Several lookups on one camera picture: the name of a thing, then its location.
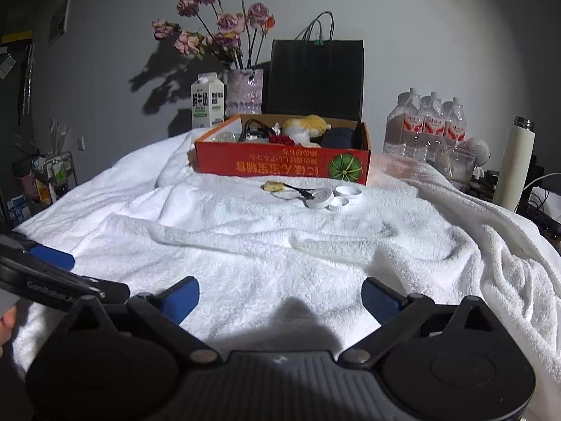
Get dark blue pouch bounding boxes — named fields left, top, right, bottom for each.
left=321, top=127, right=357, bottom=150

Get white and yellow plush toy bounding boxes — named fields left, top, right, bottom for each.
left=282, top=114, right=330, bottom=146

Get black paper bag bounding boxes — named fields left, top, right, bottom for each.
left=267, top=11, right=365, bottom=123

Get cluttered storage rack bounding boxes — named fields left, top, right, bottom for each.
left=12, top=150, right=76, bottom=216

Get person's left hand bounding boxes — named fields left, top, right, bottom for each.
left=0, top=305, right=18, bottom=357

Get white round speaker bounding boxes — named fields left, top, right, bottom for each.
left=464, top=138, right=493, bottom=168

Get white fluffy towel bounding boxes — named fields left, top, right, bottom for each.
left=9, top=129, right=561, bottom=421

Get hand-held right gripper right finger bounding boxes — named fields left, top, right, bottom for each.
left=337, top=276, right=499, bottom=367

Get white cable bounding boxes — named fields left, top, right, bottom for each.
left=519, top=173, right=561, bottom=211

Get clear purple vase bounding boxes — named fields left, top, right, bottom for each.
left=224, top=68, right=265, bottom=117

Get clear glass cup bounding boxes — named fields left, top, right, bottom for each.
left=435, top=146, right=478, bottom=192

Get clear water bottle red label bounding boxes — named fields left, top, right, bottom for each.
left=385, top=88, right=424, bottom=159
left=420, top=92, right=446, bottom=152
left=442, top=98, right=468, bottom=152

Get white thermos bottle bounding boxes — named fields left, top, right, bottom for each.
left=493, top=116, right=536, bottom=212

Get black cable with pink tie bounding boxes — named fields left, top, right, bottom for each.
left=238, top=118, right=273, bottom=143

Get dried pink flowers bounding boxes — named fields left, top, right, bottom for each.
left=151, top=0, right=276, bottom=71

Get white milk carton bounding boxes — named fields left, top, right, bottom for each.
left=190, top=72, right=226, bottom=131

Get yellow charm with black cord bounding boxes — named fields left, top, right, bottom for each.
left=262, top=179, right=315, bottom=201

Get orange cardboard box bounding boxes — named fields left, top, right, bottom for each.
left=194, top=113, right=372, bottom=185

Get grey wall poster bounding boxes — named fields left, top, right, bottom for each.
left=47, top=0, right=73, bottom=47

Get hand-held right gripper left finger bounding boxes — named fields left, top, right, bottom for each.
left=65, top=276, right=223, bottom=366

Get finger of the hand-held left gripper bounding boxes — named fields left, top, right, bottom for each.
left=81, top=276, right=131, bottom=305
left=0, top=232, right=76, bottom=273

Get yellow and black box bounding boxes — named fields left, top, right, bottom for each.
left=0, top=30, right=34, bottom=46

